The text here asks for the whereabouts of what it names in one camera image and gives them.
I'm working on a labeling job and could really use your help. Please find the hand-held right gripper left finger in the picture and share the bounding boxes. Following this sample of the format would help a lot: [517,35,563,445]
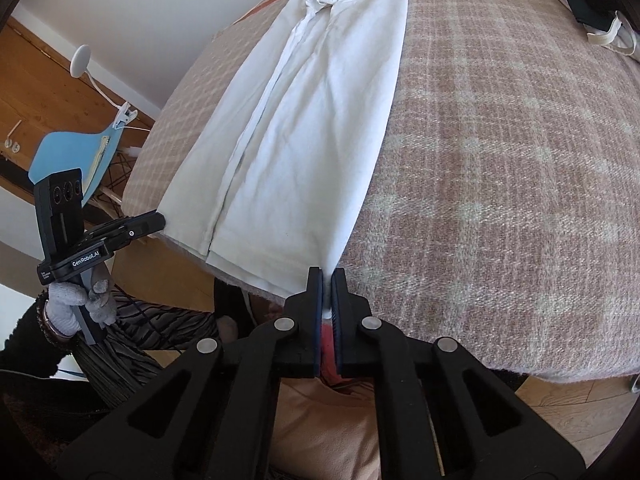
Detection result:
[57,266,326,480]

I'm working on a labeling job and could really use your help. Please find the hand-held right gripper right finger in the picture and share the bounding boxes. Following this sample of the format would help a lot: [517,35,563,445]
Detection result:
[330,267,586,480]

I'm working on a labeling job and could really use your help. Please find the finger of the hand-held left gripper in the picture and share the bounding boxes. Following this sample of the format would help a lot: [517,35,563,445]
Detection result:
[87,211,167,252]

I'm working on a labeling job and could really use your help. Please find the white t-shirt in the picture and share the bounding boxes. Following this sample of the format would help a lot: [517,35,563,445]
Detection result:
[159,0,422,321]

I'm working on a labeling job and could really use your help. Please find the person's left forearm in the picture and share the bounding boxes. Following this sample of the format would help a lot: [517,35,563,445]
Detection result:
[0,300,78,378]

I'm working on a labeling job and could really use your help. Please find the person's left hand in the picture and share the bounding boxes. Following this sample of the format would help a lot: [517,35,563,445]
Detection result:
[45,277,118,339]

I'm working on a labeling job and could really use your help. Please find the blue chair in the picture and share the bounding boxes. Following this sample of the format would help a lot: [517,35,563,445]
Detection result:
[27,127,146,213]

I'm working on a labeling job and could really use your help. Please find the black striped garment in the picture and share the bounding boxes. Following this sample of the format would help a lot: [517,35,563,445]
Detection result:
[75,287,221,401]

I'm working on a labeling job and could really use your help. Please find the beige cloth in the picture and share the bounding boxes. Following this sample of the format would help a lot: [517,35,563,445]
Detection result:
[270,375,382,480]

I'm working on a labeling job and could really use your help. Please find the white clip lamp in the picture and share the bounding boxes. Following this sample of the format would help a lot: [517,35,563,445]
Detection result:
[70,45,140,128]

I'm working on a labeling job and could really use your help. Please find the pink checked blanket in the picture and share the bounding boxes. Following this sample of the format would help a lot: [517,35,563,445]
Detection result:
[122,0,640,381]

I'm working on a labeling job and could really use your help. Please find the dark green folded garment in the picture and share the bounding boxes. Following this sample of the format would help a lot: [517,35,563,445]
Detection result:
[570,0,623,25]

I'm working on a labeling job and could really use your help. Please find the white folded garment with straps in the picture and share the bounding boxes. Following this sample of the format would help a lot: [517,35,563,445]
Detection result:
[542,0,640,58]

